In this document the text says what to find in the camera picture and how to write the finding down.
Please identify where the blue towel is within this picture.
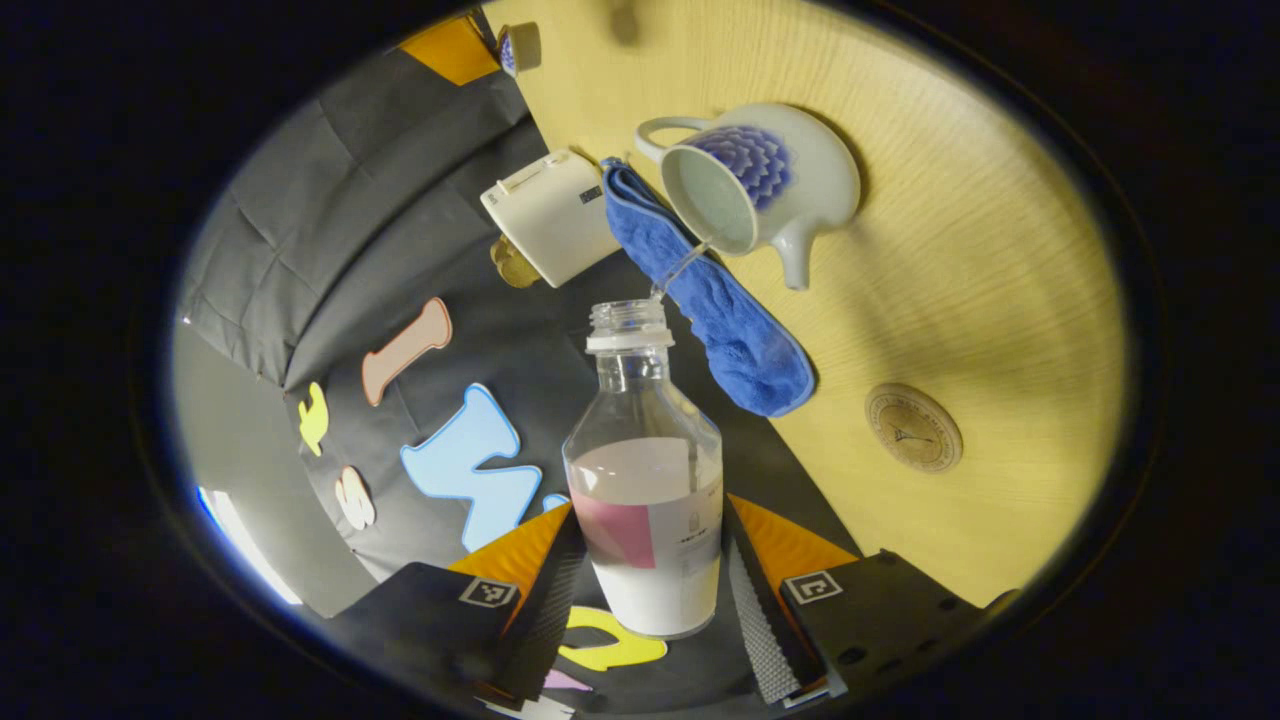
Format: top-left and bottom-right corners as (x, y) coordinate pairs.
(599, 156), (817, 420)

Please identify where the white blue-patterned teacup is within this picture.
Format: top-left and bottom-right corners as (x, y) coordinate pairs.
(635, 102), (862, 292)

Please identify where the black backdrop cloth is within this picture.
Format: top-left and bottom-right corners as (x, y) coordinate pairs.
(175, 10), (863, 716)

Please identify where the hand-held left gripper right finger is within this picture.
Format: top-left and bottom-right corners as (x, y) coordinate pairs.
(722, 491), (1022, 712)

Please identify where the clear plastic water bottle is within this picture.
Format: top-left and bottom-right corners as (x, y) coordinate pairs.
(562, 298), (724, 641)

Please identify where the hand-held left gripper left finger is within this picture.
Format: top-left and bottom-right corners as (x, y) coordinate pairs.
(320, 500), (591, 720)

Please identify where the white toaster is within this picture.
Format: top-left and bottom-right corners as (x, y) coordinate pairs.
(480, 149), (624, 290)

